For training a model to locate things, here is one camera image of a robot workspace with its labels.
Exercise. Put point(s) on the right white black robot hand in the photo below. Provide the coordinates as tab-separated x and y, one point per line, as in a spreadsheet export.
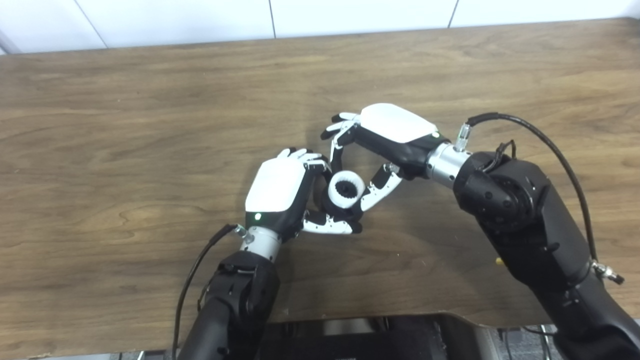
395	125

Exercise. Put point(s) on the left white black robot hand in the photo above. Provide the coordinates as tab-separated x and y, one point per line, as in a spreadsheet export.
275	187

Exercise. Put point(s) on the round black plastic part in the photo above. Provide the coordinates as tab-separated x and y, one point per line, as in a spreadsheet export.
345	188

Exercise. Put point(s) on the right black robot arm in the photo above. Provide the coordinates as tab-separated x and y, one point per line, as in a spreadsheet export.
525	220

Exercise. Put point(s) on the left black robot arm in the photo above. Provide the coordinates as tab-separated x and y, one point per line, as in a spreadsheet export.
235	300

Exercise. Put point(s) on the black robot torso base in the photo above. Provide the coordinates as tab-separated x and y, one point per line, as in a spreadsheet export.
375	342

